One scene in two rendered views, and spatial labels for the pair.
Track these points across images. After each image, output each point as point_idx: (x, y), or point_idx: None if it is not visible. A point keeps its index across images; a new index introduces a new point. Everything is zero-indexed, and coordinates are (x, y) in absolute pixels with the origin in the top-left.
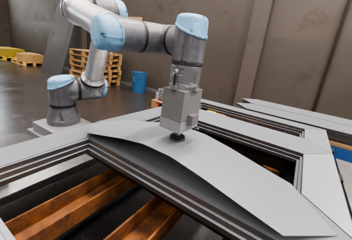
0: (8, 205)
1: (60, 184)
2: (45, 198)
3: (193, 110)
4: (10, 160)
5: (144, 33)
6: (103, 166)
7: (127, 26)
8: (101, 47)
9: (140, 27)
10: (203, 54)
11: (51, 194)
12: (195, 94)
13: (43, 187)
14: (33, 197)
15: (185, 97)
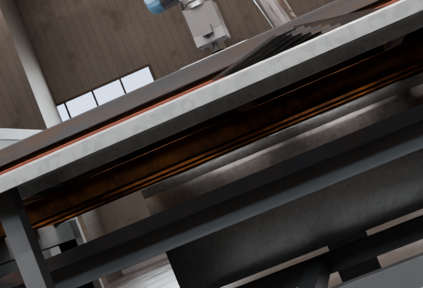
0: (196, 179)
1: (241, 165)
2: (230, 180)
3: (206, 22)
4: None
5: None
6: (297, 147)
7: None
8: (153, 12)
9: None
10: None
11: (234, 176)
12: (199, 8)
13: (223, 166)
14: (216, 175)
15: (187, 16)
